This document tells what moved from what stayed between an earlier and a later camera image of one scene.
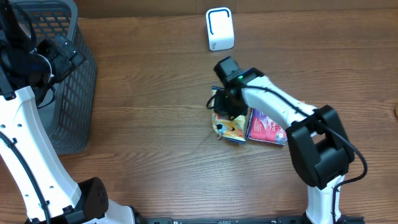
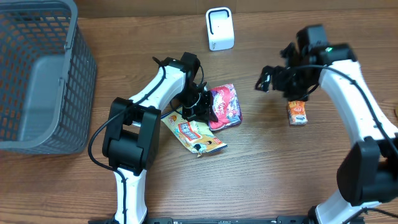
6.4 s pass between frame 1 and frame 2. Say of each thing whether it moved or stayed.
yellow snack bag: moved
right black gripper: moved
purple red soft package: moved
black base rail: stayed
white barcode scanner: stayed
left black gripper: moved
